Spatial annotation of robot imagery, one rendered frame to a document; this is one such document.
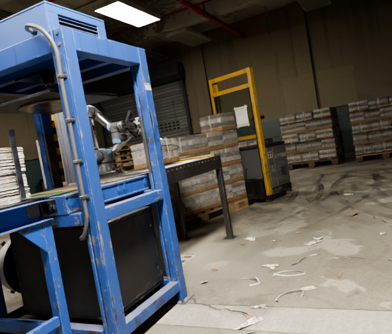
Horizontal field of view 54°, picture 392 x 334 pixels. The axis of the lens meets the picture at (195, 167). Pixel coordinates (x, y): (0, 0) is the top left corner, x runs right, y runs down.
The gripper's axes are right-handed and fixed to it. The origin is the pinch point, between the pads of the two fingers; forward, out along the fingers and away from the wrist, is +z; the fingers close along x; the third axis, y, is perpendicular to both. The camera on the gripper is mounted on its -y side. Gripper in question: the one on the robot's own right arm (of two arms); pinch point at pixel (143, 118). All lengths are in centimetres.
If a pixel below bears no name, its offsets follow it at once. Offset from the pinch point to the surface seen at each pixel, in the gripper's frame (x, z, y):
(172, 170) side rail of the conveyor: 40, 37, 52
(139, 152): -14.3, -14.5, 27.2
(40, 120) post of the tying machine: 84, -39, 7
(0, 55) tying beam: 153, -1, -8
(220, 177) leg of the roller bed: -49, 49, 59
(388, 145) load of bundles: -578, 277, 18
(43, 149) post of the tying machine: 81, -41, 27
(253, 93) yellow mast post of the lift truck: -207, 68, -55
